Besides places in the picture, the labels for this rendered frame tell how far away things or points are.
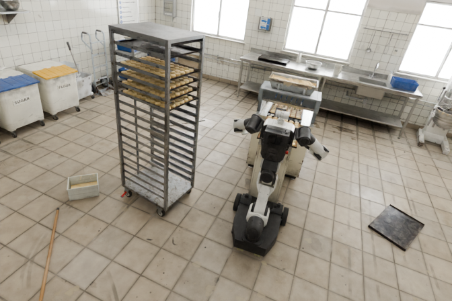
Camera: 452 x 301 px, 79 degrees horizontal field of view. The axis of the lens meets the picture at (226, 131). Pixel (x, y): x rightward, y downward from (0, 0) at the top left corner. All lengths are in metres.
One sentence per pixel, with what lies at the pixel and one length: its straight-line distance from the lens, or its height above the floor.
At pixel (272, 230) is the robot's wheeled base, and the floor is 0.17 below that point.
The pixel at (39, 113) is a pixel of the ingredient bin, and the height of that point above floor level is 0.24.
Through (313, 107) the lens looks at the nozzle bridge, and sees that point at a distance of 3.44.
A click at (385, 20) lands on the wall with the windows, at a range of 6.32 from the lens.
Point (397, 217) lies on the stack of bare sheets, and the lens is 4.01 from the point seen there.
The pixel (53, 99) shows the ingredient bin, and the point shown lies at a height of 0.36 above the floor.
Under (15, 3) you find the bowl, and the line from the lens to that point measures 4.97.
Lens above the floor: 2.24
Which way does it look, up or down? 28 degrees down
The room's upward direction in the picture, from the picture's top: 7 degrees clockwise
